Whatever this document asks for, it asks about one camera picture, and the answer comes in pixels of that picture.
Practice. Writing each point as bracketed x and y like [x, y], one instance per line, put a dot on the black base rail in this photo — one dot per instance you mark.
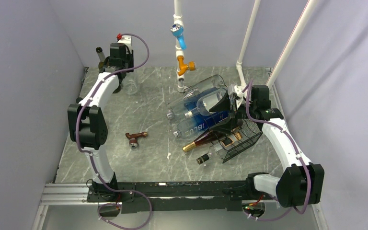
[177, 196]

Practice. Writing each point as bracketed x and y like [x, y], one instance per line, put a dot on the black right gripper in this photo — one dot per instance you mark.
[224, 106]

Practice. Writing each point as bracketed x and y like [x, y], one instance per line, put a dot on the white diagonal pole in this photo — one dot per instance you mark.
[291, 42]

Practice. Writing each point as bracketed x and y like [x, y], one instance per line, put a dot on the black wire wine rack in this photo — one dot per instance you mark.
[241, 138]

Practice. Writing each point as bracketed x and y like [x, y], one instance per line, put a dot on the clear blue bottle lower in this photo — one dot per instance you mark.
[191, 127]

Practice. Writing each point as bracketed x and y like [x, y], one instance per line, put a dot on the white PVC pipe frame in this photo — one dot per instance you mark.
[178, 18]

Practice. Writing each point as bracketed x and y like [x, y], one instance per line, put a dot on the orange pipe valve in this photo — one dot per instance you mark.
[184, 67]

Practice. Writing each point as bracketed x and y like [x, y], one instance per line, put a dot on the clear flat black-capped bottle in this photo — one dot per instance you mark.
[216, 151]

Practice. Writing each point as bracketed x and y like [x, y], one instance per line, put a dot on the round clear flask bottle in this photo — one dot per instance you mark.
[80, 102]

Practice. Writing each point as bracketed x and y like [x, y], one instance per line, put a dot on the brown gold-capped wine bottle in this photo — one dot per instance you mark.
[204, 138]

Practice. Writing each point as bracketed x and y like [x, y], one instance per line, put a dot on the clear blue bottle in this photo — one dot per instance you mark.
[191, 127]
[185, 106]

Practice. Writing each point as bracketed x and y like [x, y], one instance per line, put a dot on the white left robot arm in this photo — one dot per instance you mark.
[87, 125]

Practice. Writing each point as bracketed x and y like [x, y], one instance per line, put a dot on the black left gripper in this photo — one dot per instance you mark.
[130, 55]

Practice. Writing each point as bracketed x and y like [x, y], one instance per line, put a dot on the clear bottle dark label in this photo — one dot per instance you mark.
[130, 84]

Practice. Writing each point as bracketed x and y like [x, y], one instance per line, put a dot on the dark green wine bottle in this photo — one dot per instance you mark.
[102, 59]

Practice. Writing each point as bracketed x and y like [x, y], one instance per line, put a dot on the clear blue bottle upper left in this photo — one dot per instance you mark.
[185, 106]

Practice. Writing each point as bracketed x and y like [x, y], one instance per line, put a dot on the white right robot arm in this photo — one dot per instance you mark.
[301, 182]

